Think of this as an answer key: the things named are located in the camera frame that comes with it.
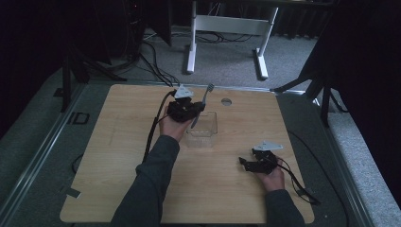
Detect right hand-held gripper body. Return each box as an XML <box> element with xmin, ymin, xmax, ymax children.
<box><xmin>251</xmin><ymin>140</ymin><xmax>284</xmax><ymax>175</ymax></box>

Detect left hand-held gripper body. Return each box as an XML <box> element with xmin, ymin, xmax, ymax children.
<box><xmin>166</xmin><ymin>83</ymin><xmax>197</xmax><ymax>124</ymax></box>

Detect blue toothbrush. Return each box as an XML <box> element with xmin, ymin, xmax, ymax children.
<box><xmin>189</xmin><ymin>82</ymin><xmax>216</xmax><ymax>130</ymax></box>

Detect clear plastic container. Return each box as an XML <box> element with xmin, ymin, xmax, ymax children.
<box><xmin>185</xmin><ymin>110</ymin><xmax>218</xmax><ymax>149</ymax></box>

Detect person's left hand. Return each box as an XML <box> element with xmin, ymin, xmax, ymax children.
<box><xmin>158</xmin><ymin>106</ymin><xmax>194</xmax><ymax>144</ymax></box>

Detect person's right hand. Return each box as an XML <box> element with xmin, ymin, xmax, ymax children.
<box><xmin>255</xmin><ymin>159</ymin><xmax>287</xmax><ymax>193</ymax></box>

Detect black tripod stand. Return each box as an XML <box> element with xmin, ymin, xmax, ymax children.
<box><xmin>52</xmin><ymin>31</ymin><xmax>128</xmax><ymax>114</ymax></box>
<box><xmin>270</xmin><ymin>46</ymin><xmax>348</xmax><ymax>129</ymax></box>

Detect black tape floor mark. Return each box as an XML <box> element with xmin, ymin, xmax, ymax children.
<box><xmin>66</xmin><ymin>112</ymin><xmax>91</xmax><ymax>126</ymax></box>

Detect grey tape piece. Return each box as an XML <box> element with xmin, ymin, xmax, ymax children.
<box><xmin>59</xmin><ymin>186</ymin><xmax>82</xmax><ymax>200</ymax></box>

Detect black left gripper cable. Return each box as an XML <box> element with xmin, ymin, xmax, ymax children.
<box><xmin>142</xmin><ymin>89</ymin><xmax>178</xmax><ymax>165</ymax></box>

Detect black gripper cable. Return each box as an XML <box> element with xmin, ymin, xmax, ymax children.
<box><xmin>276</xmin><ymin>156</ymin><xmax>322</xmax><ymax>206</ymax></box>
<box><xmin>142</xmin><ymin>89</ymin><xmax>178</xmax><ymax>165</ymax></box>

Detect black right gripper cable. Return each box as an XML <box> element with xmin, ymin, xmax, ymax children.
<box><xmin>276</xmin><ymin>156</ymin><xmax>322</xmax><ymax>206</ymax></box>

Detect black floor cable bundle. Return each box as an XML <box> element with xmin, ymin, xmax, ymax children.
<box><xmin>138</xmin><ymin>29</ymin><xmax>182</xmax><ymax>88</ymax></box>

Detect thin black floor cable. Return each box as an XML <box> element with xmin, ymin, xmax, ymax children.
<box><xmin>287</xmin><ymin>130</ymin><xmax>350</xmax><ymax>227</ymax></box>

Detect black cables under desk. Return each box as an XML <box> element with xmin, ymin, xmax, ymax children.
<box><xmin>195</xmin><ymin>29</ymin><xmax>254</xmax><ymax>44</ymax></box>

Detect metal floor rail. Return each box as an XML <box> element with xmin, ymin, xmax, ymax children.
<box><xmin>0</xmin><ymin>83</ymin><xmax>87</xmax><ymax>219</ymax></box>
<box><xmin>310</xmin><ymin>96</ymin><xmax>376</xmax><ymax>227</ymax></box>

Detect white desk frame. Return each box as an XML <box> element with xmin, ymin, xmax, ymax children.
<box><xmin>185</xmin><ymin>0</ymin><xmax>280</xmax><ymax>80</ymax></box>

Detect short black cable loop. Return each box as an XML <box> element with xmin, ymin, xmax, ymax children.
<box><xmin>71</xmin><ymin>152</ymin><xmax>85</xmax><ymax>175</ymax></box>

